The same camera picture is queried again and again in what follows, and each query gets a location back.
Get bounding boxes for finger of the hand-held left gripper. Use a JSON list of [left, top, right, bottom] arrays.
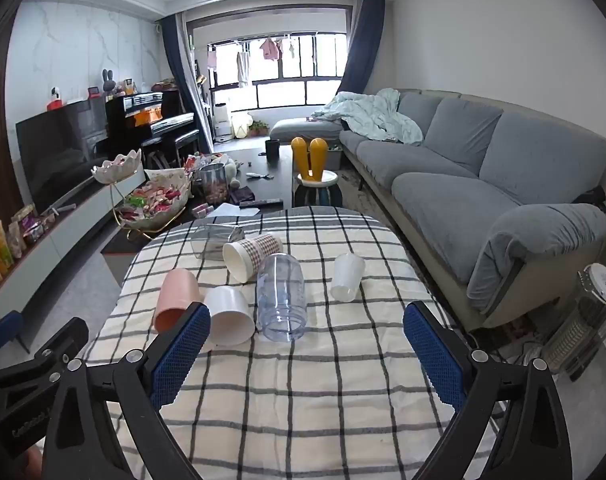
[[0, 310, 89, 395]]

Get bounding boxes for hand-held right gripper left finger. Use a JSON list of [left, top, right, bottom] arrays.
[[43, 302, 212, 480]]

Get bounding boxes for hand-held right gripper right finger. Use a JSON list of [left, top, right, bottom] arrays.
[[402, 301, 574, 480]]

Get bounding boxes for pink plastic cup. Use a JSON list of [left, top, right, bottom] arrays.
[[153, 268, 202, 334]]

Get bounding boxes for wide white plastic cup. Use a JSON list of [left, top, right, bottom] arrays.
[[202, 285, 256, 349]]

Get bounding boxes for clear glass cup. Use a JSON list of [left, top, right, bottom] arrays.
[[190, 223, 247, 261]]

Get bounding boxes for clear plastic cup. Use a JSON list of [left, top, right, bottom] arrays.
[[255, 253, 309, 344]]

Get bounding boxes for brown checked paper cup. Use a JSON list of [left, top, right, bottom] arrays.
[[221, 233, 284, 284]]

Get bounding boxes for small white plastic cup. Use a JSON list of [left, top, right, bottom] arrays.
[[330, 253, 367, 304]]

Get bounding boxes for row of snack bags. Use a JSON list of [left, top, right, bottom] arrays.
[[0, 204, 58, 283]]

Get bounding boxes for white television cabinet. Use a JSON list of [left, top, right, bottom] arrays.
[[0, 179, 151, 322]]

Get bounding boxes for black white checked tablecloth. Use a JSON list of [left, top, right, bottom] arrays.
[[77, 206, 500, 480]]

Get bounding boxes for large white snack bowl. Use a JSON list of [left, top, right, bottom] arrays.
[[113, 169, 192, 232]]

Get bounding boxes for white paper sheet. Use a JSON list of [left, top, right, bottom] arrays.
[[202, 203, 262, 219]]

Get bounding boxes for white electric heater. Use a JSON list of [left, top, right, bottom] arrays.
[[539, 263, 606, 382]]

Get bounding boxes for clear snack jar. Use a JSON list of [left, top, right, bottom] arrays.
[[198, 163, 229, 206]]

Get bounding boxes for grey sofa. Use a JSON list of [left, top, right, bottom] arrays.
[[269, 88, 606, 332]]

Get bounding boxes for black television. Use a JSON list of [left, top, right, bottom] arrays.
[[15, 99, 110, 213]]

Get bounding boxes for dark coffee table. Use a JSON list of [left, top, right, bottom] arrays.
[[100, 144, 298, 257]]

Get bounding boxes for small white leaf bowl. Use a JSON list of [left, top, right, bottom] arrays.
[[91, 148, 143, 185]]

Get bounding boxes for yellow rabbit ear stool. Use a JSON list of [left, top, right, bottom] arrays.
[[289, 136, 343, 208]]

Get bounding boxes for white air purifier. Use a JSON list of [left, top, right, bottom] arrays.
[[212, 103, 233, 142]]

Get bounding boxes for black upright piano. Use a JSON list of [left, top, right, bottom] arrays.
[[105, 90, 201, 167]]

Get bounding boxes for light blue blanket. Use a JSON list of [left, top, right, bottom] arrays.
[[310, 88, 425, 144]]

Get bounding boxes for blue curtain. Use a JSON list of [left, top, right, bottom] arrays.
[[340, 0, 387, 97], [160, 12, 210, 157]]

